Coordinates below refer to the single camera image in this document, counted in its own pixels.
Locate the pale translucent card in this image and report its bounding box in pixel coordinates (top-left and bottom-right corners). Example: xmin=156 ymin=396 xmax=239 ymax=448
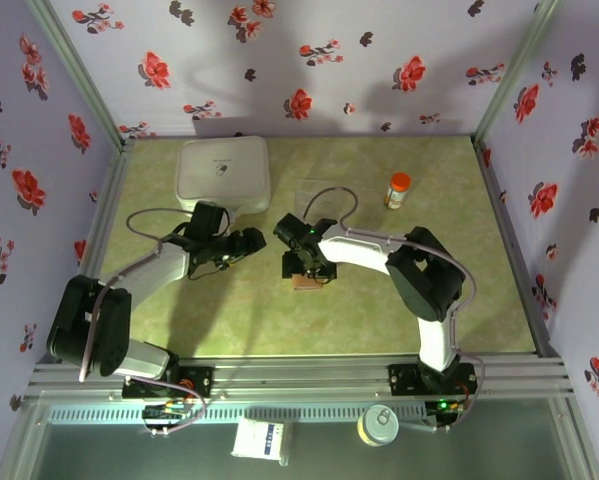
xmin=296 ymin=178 xmax=341 ymax=207

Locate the white zip medicine pouch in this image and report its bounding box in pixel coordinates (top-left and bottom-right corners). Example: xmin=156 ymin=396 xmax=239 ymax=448
xmin=175 ymin=135 xmax=272 ymax=221

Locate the orange cap pill bottle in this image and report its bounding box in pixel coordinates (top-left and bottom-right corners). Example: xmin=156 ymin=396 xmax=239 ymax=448
xmin=382 ymin=172 xmax=412 ymax=211

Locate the tin can with pull tab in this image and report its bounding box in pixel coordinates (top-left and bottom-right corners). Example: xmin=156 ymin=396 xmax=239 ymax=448
xmin=356 ymin=403 xmax=400 ymax=447

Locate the small control circuit board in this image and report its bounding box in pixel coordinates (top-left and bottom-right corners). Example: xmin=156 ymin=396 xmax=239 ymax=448
xmin=425 ymin=397 xmax=466 ymax=432
xmin=142 ymin=399 xmax=189 ymax=437

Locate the white box with blue print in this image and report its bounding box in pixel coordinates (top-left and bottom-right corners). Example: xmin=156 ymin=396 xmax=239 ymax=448
xmin=230 ymin=418 xmax=293 ymax=467

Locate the left arm grey cable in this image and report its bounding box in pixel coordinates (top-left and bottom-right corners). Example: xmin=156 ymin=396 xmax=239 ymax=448
xmin=78 ymin=207 xmax=208 ymax=439

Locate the aluminium wide rail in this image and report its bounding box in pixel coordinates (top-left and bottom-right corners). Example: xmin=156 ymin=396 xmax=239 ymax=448
xmin=26 ymin=355 xmax=576 ymax=401

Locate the aluminium side rail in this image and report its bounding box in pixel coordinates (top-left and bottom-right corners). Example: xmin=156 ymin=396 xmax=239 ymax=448
xmin=471 ymin=137 xmax=564 ymax=359
xmin=37 ymin=138 xmax=136 ymax=362

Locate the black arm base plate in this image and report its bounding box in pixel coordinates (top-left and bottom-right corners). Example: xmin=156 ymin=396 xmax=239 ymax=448
xmin=388 ymin=363 xmax=478 ymax=397
xmin=122 ymin=366 xmax=215 ymax=400

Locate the slotted grey cable duct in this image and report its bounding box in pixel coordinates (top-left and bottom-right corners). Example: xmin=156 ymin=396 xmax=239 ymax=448
xmin=47 ymin=403 xmax=430 ymax=425

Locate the aluminium corner post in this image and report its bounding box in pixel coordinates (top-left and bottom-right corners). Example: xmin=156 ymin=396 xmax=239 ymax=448
xmin=472 ymin=0 xmax=563 ymax=141
xmin=26 ymin=0 xmax=130 ymax=146

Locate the aluminium lower frame bar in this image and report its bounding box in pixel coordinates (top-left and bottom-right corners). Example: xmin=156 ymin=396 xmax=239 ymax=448
xmin=0 ymin=397 xmax=48 ymax=480
xmin=561 ymin=397 xmax=599 ymax=480

